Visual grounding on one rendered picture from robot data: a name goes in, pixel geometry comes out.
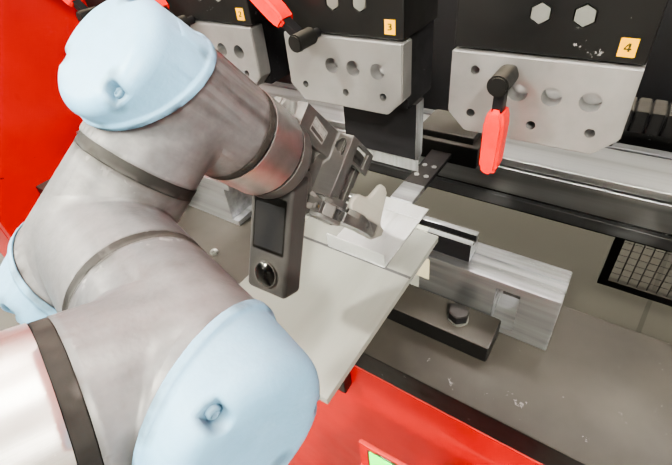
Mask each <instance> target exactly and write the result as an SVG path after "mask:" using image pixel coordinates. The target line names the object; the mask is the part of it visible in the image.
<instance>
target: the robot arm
mask: <svg viewBox="0 0 672 465"><path fill-rule="evenodd" d="M65 52H66V54H67V55H66V57H65V59H64V61H63V62H62V63H61V64H60V66H59V70H58V86H59V91H60V94H61V97H62V99H63V101H64V102H65V104H66V105H67V107H68V108H69V109H70V110H71V111H73V112H74V113H76V114H77V115H79V116H80V117H81V118H82V119H83V122H82V123H81V125H80V127H79V129H80V130H79V132H78V133H77V135H76V137H75V138H74V140H73V143H72V144H71V146H70V148H69V149H68V151H67V153H66V154H65V156H64V157H63V159H62V161H61V162H60V164H59V166H58V167H57V169H56V171H55V172H54V174H53V176H52V177H51V179H50V180H49V182H48V184H47V185H46V187H45V189H44V190H43V192H42V194H41V195H40V197H39V199H38V200H37V202H36V204H35V205H34V207H33V208H32V210H31V212H30V213H29V215H28V217H27V218H26V220H25V222H23V223H22V224H21V225H20V226H19V227H18V228H17V229H16V231H15V232H14V234H13V235H12V237H11V239H10V241H9V244H8V249H7V254H6V256H5V258H4V260H3V262H2V264H1V266H0V307H1V308H2V309H3V310H4V311H6V312H9V313H12V314H15V315H16V316H15V318H16V321H17V322H18V323H20V325H17V326H14V327H11V328H8V329H5V330H2V331H0V465H288V464H289V462H290V461H291V460H292V458H293V457H294V456H295V454H296V453H297V451H298V450H299V448H300V447H301V445H302V444H303V442H304V440H305V439H306V437H307V435H308V433H309V431H310V428H311V426H312V424H313V421H314V419H315V416H316V412H317V402H318V400H319V398H320V394H319V393H320V383H319V377H318V373H317V370H316V368H315V365H314V364H313V362H312V360H311V359H310V357H309V356H308V355H307V354H306V353H305V351H304V350H303V349H302V348H301V347H300V346H299V345H298V344H297V343H296V342H295V341H294V339H293V338H292V337H291V336H290V335H289V334H288V333H287V332H286V331H285V330H284V329H283V328H282V326H281V325H280V324H279V323H278V322H277V321H276V318H275V315H274V313H273V311H272V310H271V308H270V307H269V306H268V305H266V304H265V303H264V302H262V301H260V300H256V299H254V298H253V297H252V296H251V295H250V294H249V293H248V292H247V291H246V290H245V289H244V288H243V287H241V286H240V285H239V284H238V283H237V282H236V281H235V280H234V279H233V278H232V277H231V276H230V275H229V274H228V273H227V272H226V271H225V270H224V269H223V268H222V267H221V266H220V265H219V264H218V263H217V262H215V261H214V260H213V259H212V258H211V257H210V256H209V255H208V254H207V252H206V251H205V250H204V249H202V248H201V247H200V245H199V244H198V243H197V242H196V241H195V240H194V239H193V238H192V237H191V236H189V235H188V234H187V233H186V232H185V231H184V230H183V229H182V228H181V227H180V226H179V225H178V224H177V223H178V222H179V220H180V218H181V217H182V215H183V213H184V212H185V210H186V208H187V207H188V205H189V203H190V202H191V200H192V198H193V196H194V195H195V193H196V192H197V187H198V186H199V184H200V182H201V180H202V179H203V177H204V175H206V176H208V177H210V178H213V179H216V180H218V181H220V182H222V183H224V184H226V185H228V186H230V187H233V188H235V189H237V190H239V191H241V192H243V193H245V194H250V195H252V215H251V236H250V257H249V278H248V281H249V283H250V285H252V286H254V287H256V288H259V289H261V290H263V291H266V292H268V293H270V294H273V295H275V296H277V297H280V298H282V299H285V298H287V297H289V296H291V295H292V294H294V293H296V292H297V291H298V290H299V284H300V273H301V261H302V250H303V239H304V227H305V216H309V217H312V218H315V219H317V220H320V221H322V222H324V223H326V224H329V225H335V226H340V225H341V226H343V227H345V228H348V229H350V230H352V231H354V232H356V233H358V234H360V235H362V236H364V237H366V238H368V239H374V238H377V237H379V236H382V233H383V229H382V227H381V218H382V213H383V208H384V204H385V199H386V194H387V192H386V188H385V187H384V186H383V185H381V184H379V185H377V186H376V187H375V188H374V189H373V191H372V192H371V193H370V194H369V195H368V196H367V197H364V196H362V195H360V194H355V195H353V196H352V197H351V198H350V199H349V201H348V203H346V202H347V199H348V197H349V194H350V191H351V189H353V187H354V184H355V182H356V179H357V177H358V174H359V172H360V173H361V174H362V175H363V176H366V174H367V171H368V169H369V166H370V164H371V161H372V159H373V155H372V154H371V153H370V152H369V151H368V150H367V149H366V147H365V146H364V145H363V144H362V143H361V142H360V141H359V140H358V139H357V138H356V137H355V136H353V135H349V134H345V133H340V132H338V131H337V130H336V129H335V128H334V127H333V126H332V125H331V124H330V123H329V122H328V121H327V120H326V119H325V118H324V117H323V116H322V115H321V114H320V113H319V112H318V111H316V110H315V109H314V108H313V107H312V106H311V105H310V104H309V103H307V102H302V101H291V100H288V99H286V98H282V97H277V96H275V97H274V98H273V97H272V96H271V95H269V94H268V93H267V92H266V91H264V90H263V89H261V88H260V87H259V86H258V85H257V84H256V83H254V82H253V81H252V80H251V79H250V78H249V77H248V76H246V75H245V74H244V73H243V72H242V71H241V70H240V69H238V68H237V67H236V66H235V65H234V64H233V63H231V62H230V61H229V60H228V59H227V58H226V57H225V56H223V55H222V54H221V53H220V52H219V51H218V50H217V49H215V47H214V45H213V43H212V42H211V41H210V40H209V39H208V38H207V37H206V36H205V35H203V34H202V33H200V32H197V31H194V30H193V29H192V28H190V27H189V26H188V25H186V24H185V23H184V22H183V21H181V20H180V19H179V18H177V17H176V16H174V15H173V14H172V13H170V12H169V11H168V10H167V9H165V8H164V7H163V6H162V5H160V4H159V3H158V2H156V1H155V0H107V1H105V2H103V3H101V4H100V5H98V6H97V7H96V8H94V9H93V10H92V11H91V12H89V13H88V14H87V15H86V16H85V17H84V19H83V20H82V21H81V22H80V23H79V24H78V26H77V27H76V28H75V30H74V31H73V33H72V35H71V36H70V38H69V40H68V42H67V44H66V46H65ZM358 147H359V148H360V149H361V150H362V151H363V152H364V153H365V154H366V155H365V158H364V157H363V155H362V154H361V153H360V152H359V151H358V150H357V148H358ZM363 160H364V161H363ZM362 162H363V163H362ZM361 165H362V166H361ZM360 167H361V168H360ZM346 208H347V209H346Z"/></svg>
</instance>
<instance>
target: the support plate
mask: <svg viewBox="0 0 672 465"><path fill-rule="evenodd" d="M344 228H345V227H343V226H341V225H340V226H335V225H329V224H326V223H324V222H322V221H320V220H317V219H315V218H312V217H309V218H308V219H307V220H306V221H305V227H304V236H306V237H309V238H312V239H314V240H317V241H319V242H322V243H325V244H328V240H327V233H329V234H331V235H334V236H337V235H338V234H339V233H340V232H341V231H342V230H343V229H344ZM437 242H438V236H436V235H433V234H430V233H427V232H424V231H421V230H418V229H414V230H413V231H412V233H411V234H410V235H409V237H408V238H407V239H406V240H405V242H404V243H403V244H402V246H401V247H400V248H399V250H398V251H397V252H396V254H395V255H394V256H393V258H392V259H391V260H390V262H389V264H388V266H387V268H389V269H392V270H394V271H397V272H400V273H402V274H405V275H407V276H410V277H411V278H410V279H408V278H405V277H403V276H400V275H398V274H395V273H393V272H390V271H387V270H385V269H382V268H380V267H377V266H375V265H372V264H369V263H367V262H364V261H362V260H359V259H357V258H354V257H351V256H349V255H346V254H344V253H341V252H339V251H336V250H333V249H331V248H328V247H326V246H323V245H321V244H318V243H316V242H313V241H310V240H308V239H305V238H304V239H303V250H302V261H301V273H300V284H299V290H298V291H297V292H296V293H294V294H292V295H291V296H289V297H287V298H285V299H282V298H280V297H277V296H275V295H273V294H270V293H268V292H266V291H263V290H261V289H259V288H256V287H254V286H252V285H250V283H249V281H248V278H249V275H248V276H247V277H246V278H245V279H244V280H243V281H242V282H241V283H240V284H239V285H240V286H241V287H243V288H244V289H245V290H246V291H247V292H248V293H249V294H250V295H251V296H252V297H253V298H254V299H256V300H260V301H262V302H264V303H265V304H266V305H268V306H269V307H270V308H271V310H272V311H273V313H274V315H275V318H276V321H277V322H278V323H279V324H280V325H281V326H282V328H283V329H284V330H285V331H286V332H287V333H288V334H289V335H290V336H291V337H292V338H293V339H294V341H295V342H296V343H297V344H298V345H299V346H300V347H301V348H302V349H303V350H304V351H305V353H306V354H307V355H308V356H309V357H310V359H311V360H312V362H313V364H314V365H315V368H316V370H317V373H318V377H319V383H320V393H319V394H320V398H319V400H321V401H323V402H324V403H326V404H329V402H330V401H331V399H332V398H333V396H334V395H335V393H336V392H337V390H338V389H339V387H340V386H341V384H342V383H343V381H344V380H345V379H346V377H347V376H348V374H349V373H350V371H351V370H352V368H353V367H354V365H355V364H356V362H357V361H358V359H359V358H360V356H361V355H362V353H363V352H364V350H365V349H366V347H367V346H368V344H369V343H370V342H371V340H372V339H373V337H374V336H375V334H376V333H377V331H378V330H379V328H380V327H381V325H382V324H383V322H384V321H385V319H386V318H387V316H388V315H389V313H390V312H391V310H392V309H393V308H394V306H395V305H396V303H397V302H398V300H399V299H400V297H401V296H402V294H403V293H404V291H405V290H406V288H407V287H408V285H409V284H410V282H411V281H412V279H413V278H414V276H415V275H416V274H417V272H418V271H419V269H420V268H421V266H422V265H423V263H424V262H425V260H426V259H427V257H428V256H429V254H430V253H431V251H432V250H433V248H434V247H435V245H436V244H437Z"/></svg>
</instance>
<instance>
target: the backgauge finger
mask: <svg viewBox="0 0 672 465"><path fill-rule="evenodd" d="M481 142H482V133H478V132H473V131H468V130H465V129H463V128H462V127H461V125H460V124H459V123H458V122H457V120H456V119H455V118H454V117H453V116H452V114H451V113H450V112H449V111H445V110H440V109H438V110H435V111H434V112H433V113H432V114H431V115H430V116H429V117H428V118H427V119H426V120H425V121H424V122H423V138H422V154H421V156H422V157H425V158H424V159H423V160H422V161H421V163H420V164H419V169H418V172H417V171H413V172H412V173H411V174H410V175H409V176H408V177H407V178H406V179H405V181H404V182H403V183H402V184H401V185H400V186H399V187H398V188H397V190H396V191H395V192H394V193H393V194H392V195H391V198H393V199H396V200H399V201H403V202H406V203H409V204H414V203H415V202H416V201H417V200H418V198H419V197H420V196H421V195H422V193H423V192H424V191H425V190H426V188H427V187H428V186H429V185H430V183H431V182H432V181H433V180H434V178H435V177H436V176H437V175H438V174H439V172H440V171H441V170H442V169H443V167H444V166H445V165H446V164H447V162H448V163H452V164H456V165H460V166H465V167H469V168H473V169H476V167H477V166H478V165H479V160H480V151H481Z"/></svg>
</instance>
